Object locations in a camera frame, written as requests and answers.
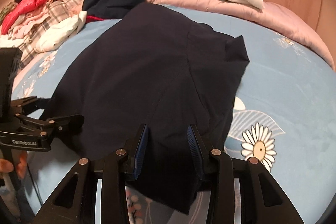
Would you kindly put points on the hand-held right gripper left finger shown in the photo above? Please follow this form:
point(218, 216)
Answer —
point(140, 150)

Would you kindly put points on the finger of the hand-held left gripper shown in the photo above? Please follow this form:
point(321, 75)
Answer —
point(29, 103)
point(65, 121)

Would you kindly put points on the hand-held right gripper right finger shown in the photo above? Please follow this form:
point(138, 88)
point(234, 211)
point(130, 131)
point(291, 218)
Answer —
point(193, 148)

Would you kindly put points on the navy zip coat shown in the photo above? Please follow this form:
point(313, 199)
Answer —
point(144, 69)

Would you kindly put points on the pink clothes pile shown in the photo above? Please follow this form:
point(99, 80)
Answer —
point(29, 23)

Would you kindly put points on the person's left hand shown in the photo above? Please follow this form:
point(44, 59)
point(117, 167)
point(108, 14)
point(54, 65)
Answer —
point(22, 163)

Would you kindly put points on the green knit cloth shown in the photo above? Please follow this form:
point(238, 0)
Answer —
point(8, 10)

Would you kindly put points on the white puffer jacket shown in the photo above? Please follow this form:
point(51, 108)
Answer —
point(60, 32)

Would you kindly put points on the red puffer jacket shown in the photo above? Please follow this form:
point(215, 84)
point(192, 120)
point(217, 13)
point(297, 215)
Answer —
point(29, 3)

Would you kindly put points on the blue floral bed sheet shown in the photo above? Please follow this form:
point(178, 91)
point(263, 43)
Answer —
point(275, 98)

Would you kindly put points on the grey plaid cloth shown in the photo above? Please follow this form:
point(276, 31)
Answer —
point(65, 2)

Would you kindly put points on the pink quilt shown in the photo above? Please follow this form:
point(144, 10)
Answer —
point(288, 22)

